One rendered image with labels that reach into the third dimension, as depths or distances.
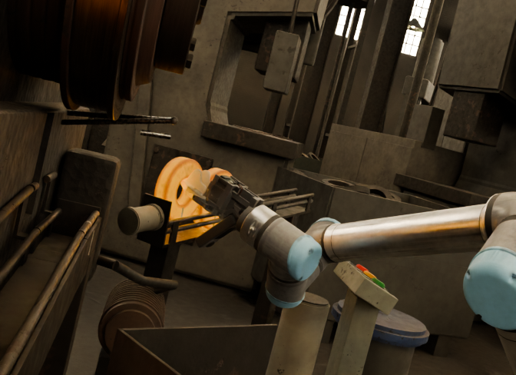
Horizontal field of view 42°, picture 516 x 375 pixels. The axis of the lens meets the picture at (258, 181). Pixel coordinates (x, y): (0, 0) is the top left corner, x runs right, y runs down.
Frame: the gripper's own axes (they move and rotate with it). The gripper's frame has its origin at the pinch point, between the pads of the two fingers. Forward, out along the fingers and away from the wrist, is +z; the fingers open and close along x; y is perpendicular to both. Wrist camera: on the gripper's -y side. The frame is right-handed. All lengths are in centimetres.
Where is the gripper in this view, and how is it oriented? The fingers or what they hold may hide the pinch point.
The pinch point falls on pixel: (182, 182)
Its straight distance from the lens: 157.8
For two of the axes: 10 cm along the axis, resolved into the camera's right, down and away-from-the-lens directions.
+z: -7.6, -5.1, 4.1
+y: 4.7, -8.6, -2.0
